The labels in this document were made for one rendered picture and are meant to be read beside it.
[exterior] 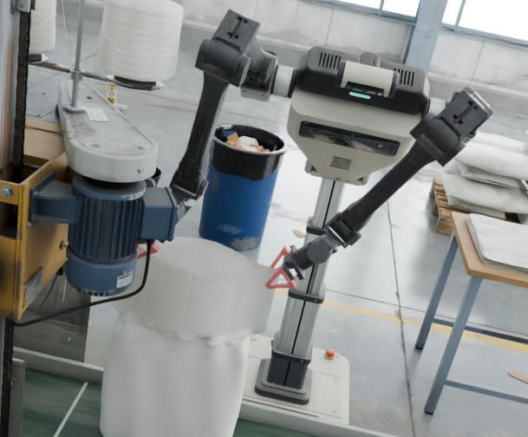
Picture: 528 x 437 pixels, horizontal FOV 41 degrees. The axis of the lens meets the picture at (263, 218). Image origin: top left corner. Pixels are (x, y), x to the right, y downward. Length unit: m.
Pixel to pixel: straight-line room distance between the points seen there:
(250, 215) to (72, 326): 1.87
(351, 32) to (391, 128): 7.70
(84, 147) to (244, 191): 2.69
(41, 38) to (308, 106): 0.82
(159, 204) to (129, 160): 0.14
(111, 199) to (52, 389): 1.10
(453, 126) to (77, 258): 0.85
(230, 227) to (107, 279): 2.67
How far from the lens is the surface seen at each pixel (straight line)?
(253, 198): 4.09
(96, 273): 1.52
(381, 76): 1.92
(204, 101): 1.63
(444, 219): 5.22
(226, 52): 1.55
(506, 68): 10.05
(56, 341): 2.56
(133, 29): 1.48
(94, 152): 1.41
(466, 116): 1.61
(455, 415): 3.41
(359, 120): 2.08
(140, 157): 1.41
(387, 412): 3.27
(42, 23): 1.60
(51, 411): 2.35
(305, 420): 2.42
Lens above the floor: 1.91
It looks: 24 degrees down
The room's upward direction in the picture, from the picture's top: 12 degrees clockwise
